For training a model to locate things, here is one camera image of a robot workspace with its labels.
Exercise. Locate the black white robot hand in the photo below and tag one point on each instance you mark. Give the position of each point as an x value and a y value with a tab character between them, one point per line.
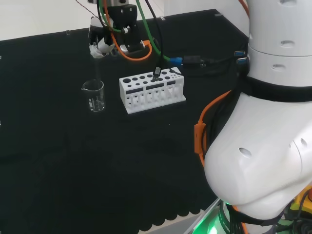
96	34

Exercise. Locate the clear glass beaker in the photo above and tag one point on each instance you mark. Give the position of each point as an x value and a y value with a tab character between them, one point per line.
96	97

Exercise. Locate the white test tube rack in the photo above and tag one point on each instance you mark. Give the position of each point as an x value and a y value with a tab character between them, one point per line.
151	97

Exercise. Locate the clear cloth clip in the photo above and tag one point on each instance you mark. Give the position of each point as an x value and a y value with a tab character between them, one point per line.
68	32
218	14
162	18

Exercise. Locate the black bench cloth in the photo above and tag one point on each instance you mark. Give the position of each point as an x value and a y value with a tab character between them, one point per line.
73	158

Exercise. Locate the black hub with blue ports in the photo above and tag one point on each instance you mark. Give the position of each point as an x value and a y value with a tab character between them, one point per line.
242	59

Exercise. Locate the yellow stop button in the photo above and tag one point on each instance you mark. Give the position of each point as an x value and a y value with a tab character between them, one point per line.
302	202

